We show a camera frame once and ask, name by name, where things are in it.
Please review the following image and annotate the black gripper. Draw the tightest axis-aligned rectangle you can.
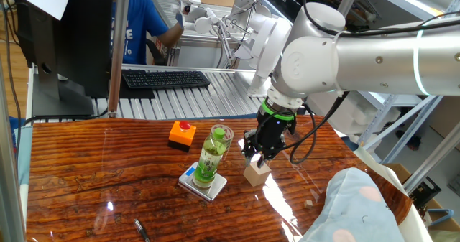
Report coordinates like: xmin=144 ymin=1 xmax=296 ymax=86
xmin=241 ymin=111 xmax=298 ymax=169

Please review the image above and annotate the green tea bottle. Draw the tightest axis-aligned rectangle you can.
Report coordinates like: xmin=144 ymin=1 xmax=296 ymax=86
xmin=192 ymin=127 xmax=228 ymax=189

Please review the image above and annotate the silver digital scale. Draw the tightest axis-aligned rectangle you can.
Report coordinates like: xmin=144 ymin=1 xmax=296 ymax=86
xmin=178 ymin=161 xmax=229 ymax=203

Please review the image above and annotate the large wooden cube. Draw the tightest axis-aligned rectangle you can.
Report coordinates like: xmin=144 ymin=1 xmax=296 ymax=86
xmin=242 ymin=159 xmax=272 ymax=187

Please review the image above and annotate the orange emergency stop button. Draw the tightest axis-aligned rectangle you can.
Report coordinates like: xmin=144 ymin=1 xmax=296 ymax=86
xmin=167 ymin=120 xmax=198 ymax=153

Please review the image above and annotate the white foam block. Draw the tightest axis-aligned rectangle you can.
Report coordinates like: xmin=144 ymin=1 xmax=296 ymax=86
xmin=308 ymin=90 xmax=400 ymax=135

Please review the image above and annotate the light blue face pillow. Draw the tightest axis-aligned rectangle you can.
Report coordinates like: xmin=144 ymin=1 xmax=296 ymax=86
xmin=298 ymin=167 xmax=407 ymax=242

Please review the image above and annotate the black keyboard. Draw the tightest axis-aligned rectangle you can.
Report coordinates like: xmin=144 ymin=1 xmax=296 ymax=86
xmin=121 ymin=69 xmax=212 ymax=90

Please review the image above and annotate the black desk mat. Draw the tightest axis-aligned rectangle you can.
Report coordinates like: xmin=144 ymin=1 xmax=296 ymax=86
xmin=118 ymin=79 xmax=156 ymax=100

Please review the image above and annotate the white haptic control device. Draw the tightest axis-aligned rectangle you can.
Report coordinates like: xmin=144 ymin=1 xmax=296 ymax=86
xmin=171 ymin=0 xmax=252 ymax=69

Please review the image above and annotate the black pen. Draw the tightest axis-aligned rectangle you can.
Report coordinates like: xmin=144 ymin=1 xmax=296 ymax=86
xmin=133 ymin=218 xmax=152 ymax=242

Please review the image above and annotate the grey metal shelf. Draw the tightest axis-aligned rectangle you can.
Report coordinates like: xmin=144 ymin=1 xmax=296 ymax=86
xmin=355 ymin=0 xmax=460 ymax=196

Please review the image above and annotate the person in blue shirt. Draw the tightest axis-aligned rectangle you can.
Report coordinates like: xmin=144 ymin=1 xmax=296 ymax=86
xmin=111 ymin=0 xmax=186 ymax=65

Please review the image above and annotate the black computer monitor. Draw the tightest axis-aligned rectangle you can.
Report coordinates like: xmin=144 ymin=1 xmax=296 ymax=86
xmin=14 ymin=0 xmax=116 ymax=119

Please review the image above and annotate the green adapter ring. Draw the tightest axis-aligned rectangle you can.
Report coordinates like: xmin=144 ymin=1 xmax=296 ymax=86
xmin=259 ymin=97 xmax=297 ymax=122

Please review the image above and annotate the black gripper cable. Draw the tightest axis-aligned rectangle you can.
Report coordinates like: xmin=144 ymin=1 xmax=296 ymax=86
xmin=289 ymin=90 xmax=350 ymax=165

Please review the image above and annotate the black monitor cable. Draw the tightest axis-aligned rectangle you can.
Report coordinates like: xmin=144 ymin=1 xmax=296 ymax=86
xmin=22 ymin=107 xmax=109 ymax=126

